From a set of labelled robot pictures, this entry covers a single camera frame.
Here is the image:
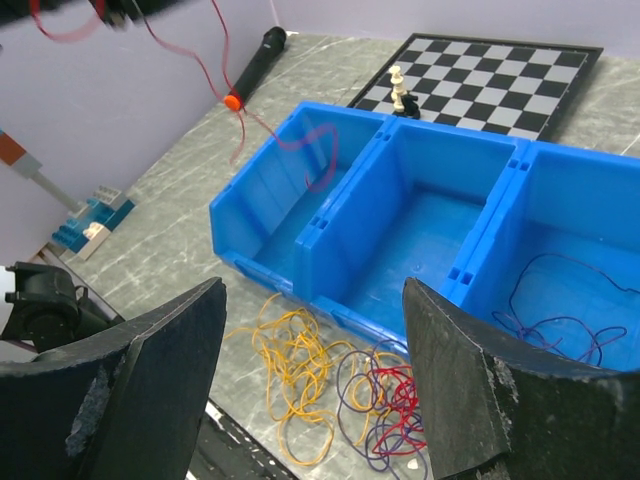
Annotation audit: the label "short white chess piece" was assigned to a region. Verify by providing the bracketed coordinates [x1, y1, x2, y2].
[391, 90, 405, 115]

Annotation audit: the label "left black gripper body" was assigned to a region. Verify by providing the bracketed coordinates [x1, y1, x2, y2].
[1, 0, 175, 27]

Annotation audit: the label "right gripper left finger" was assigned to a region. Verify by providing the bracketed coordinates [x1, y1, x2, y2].
[1, 277, 227, 479]

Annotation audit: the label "tall white chess piece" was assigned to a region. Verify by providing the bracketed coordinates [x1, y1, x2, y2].
[388, 65, 406, 101]

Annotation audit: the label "black microphone orange tip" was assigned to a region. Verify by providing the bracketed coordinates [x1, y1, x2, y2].
[224, 26, 287, 112]

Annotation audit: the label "black chess piece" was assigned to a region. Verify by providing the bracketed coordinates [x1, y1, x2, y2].
[401, 93, 421, 119]

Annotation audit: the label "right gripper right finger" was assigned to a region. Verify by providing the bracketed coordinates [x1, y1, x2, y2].
[403, 278, 639, 479]

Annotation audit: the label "blue white lego structure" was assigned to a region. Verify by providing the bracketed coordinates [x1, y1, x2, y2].
[51, 185, 135, 260]

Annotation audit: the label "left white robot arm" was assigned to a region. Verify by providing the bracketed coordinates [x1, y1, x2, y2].
[1, 1, 177, 353]

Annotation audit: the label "black and white chessboard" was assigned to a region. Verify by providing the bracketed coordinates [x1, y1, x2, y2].
[349, 33, 603, 141]

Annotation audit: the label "blue three-compartment plastic bin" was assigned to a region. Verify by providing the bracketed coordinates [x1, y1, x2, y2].
[210, 102, 639, 371]

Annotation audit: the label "dark purple cable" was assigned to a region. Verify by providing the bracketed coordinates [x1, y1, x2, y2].
[335, 252, 640, 474]

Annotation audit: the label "yellow cable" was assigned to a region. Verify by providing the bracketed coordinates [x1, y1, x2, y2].
[223, 292, 416, 469]

